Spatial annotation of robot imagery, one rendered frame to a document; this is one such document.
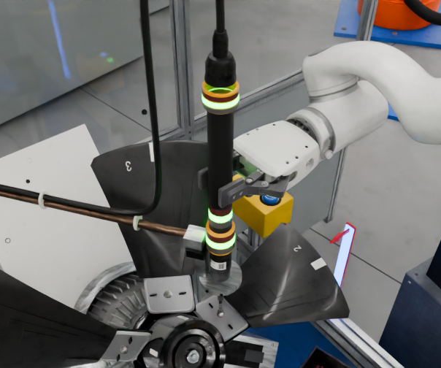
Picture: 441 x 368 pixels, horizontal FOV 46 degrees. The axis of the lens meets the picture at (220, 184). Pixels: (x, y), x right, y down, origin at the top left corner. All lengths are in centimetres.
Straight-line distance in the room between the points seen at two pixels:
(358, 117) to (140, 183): 37
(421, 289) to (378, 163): 187
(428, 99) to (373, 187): 234
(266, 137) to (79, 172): 46
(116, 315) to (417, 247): 202
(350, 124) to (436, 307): 70
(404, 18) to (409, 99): 388
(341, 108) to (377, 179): 230
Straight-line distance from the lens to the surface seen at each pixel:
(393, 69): 75
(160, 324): 90
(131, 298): 100
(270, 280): 102
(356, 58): 76
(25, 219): 106
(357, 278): 258
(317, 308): 103
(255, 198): 132
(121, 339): 88
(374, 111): 85
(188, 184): 88
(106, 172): 91
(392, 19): 460
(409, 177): 317
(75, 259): 108
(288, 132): 77
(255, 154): 73
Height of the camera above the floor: 199
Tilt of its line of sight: 43 degrees down
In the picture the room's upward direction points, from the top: straight up
